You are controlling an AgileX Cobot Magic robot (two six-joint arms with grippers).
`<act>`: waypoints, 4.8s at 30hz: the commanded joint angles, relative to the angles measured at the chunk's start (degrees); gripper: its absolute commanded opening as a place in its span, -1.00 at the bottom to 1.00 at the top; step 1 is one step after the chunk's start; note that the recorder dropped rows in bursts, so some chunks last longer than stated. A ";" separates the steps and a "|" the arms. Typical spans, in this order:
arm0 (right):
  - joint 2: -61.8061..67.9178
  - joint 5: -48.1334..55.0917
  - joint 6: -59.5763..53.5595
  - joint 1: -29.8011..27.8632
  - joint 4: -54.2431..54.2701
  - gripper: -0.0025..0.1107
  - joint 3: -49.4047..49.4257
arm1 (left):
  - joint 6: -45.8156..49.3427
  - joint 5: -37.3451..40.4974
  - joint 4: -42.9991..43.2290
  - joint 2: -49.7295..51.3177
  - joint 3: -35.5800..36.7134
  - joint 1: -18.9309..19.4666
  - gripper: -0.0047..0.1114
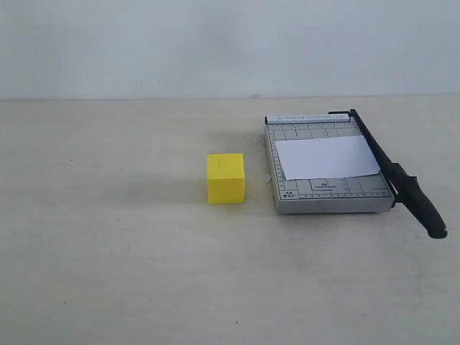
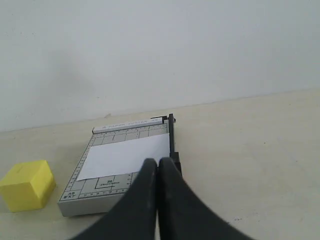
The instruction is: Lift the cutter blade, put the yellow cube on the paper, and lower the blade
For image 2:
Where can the white paper sheet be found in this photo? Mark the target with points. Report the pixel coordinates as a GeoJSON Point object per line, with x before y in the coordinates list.
{"type": "Point", "coordinates": [123, 157]}

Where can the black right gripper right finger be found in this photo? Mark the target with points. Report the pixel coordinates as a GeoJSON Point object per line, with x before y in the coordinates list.
{"type": "Point", "coordinates": [182, 215]}

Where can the black cutter blade arm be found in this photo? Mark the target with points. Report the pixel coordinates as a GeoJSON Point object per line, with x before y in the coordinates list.
{"type": "Point", "coordinates": [173, 154]}

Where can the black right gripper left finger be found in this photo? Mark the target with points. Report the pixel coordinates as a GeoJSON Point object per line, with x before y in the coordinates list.
{"type": "Point", "coordinates": [134, 215]}

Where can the yellow cube block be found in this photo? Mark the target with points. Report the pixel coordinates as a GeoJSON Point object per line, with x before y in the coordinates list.
{"type": "Point", "coordinates": [27, 186]}

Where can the grey paper cutter base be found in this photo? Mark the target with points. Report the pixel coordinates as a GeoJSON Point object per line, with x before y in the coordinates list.
{"type": "Point", "coordinates": [99, 195]}

